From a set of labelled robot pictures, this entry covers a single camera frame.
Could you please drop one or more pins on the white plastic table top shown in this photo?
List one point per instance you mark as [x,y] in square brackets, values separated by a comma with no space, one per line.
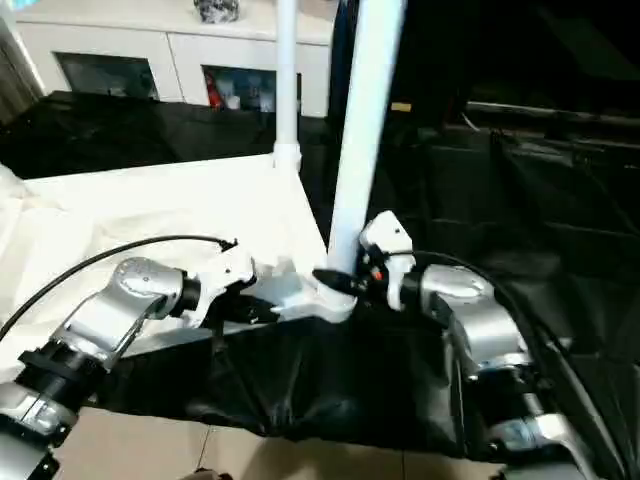
[130,220]

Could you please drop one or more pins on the white plastic table leg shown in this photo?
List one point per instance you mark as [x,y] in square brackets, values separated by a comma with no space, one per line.
[365,130]
[287,80]

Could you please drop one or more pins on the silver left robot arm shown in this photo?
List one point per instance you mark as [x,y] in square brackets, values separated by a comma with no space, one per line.
[100,330]

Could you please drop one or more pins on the black plastic mat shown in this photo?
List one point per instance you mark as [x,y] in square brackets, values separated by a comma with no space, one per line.
[520,250]

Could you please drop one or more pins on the small yellow label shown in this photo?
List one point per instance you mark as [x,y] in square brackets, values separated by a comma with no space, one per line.
[401,106]

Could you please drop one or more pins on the small white jar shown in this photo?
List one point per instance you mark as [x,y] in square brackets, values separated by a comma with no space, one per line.
[262,100]

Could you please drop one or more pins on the red bottle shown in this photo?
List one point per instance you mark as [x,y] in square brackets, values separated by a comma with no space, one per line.
[212,92]

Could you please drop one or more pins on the black low shelf board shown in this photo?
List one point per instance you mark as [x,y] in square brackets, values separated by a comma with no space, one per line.
[555,110]

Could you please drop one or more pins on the white sideboard cabinet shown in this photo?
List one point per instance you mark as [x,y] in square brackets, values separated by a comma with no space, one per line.
[150,45]

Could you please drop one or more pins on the grey crumpled object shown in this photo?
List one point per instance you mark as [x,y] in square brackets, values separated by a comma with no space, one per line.
[217,9]

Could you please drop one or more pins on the grey curtain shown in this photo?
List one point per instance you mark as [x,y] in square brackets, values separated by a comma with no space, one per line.
[18,75]

